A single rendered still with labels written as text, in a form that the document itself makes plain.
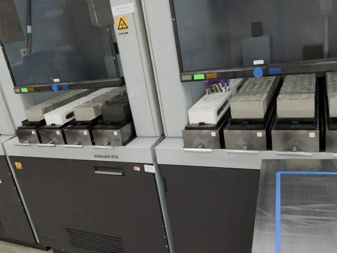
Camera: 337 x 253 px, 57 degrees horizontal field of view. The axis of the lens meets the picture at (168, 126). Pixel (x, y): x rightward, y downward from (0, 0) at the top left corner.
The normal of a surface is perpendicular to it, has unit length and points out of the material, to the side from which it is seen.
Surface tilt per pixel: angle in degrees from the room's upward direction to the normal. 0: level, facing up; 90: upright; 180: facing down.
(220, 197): 90
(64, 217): 90
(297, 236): 0
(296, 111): 90
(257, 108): 90
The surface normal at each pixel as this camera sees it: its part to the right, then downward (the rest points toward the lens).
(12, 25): 0.90, 0.00
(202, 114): -0.40, 0.36
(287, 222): -0.16, -0.93
